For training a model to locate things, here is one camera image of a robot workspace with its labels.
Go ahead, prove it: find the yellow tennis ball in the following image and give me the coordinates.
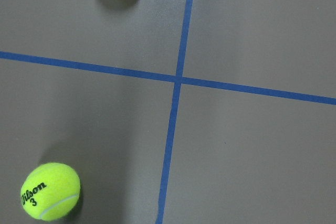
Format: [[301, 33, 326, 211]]
[[20, 162, 81, 221]]

